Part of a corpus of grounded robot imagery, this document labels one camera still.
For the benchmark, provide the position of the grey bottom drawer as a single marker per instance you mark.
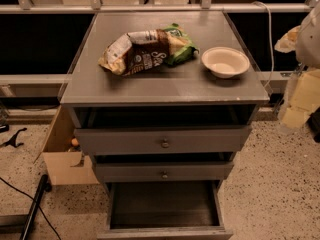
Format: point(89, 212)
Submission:
point(164, 211)

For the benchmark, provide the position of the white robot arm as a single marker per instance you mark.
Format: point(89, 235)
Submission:
point(307, 47)

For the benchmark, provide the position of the green snack bag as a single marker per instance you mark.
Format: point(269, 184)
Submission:
point(181, 47)

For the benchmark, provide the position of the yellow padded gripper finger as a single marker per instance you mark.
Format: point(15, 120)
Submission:
point(287, 42)
point(301, 99)

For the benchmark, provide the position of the metal rail frame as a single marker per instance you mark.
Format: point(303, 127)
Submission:
point(153, 8)

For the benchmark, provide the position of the grey top drawer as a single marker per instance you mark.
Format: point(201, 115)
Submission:
point(160, 141)

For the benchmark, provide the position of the white paper bowl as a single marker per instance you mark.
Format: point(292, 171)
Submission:
point(225, 62)

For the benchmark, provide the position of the grey drawer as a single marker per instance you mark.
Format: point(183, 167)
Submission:
point(153, 172)
point(160, 141)
point(164, 211)

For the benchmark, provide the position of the brown chip bag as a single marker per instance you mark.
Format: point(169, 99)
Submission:
point(134, 52)

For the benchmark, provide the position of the orange ball in box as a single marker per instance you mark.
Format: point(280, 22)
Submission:
point(74, 142)

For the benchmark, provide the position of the grey middle drawer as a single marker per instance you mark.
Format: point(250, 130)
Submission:
point(153, 172)

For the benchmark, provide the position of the black clamp tool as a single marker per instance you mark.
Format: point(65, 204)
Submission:
point(13, 140)

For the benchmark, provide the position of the black bar on floor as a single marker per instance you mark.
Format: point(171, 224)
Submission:
point(43, 186)

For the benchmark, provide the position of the cardboard box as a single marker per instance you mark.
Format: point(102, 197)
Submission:
point(65, 165)

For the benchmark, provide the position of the grey drawer cabinet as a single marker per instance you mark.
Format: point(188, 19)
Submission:
point(163, 114)

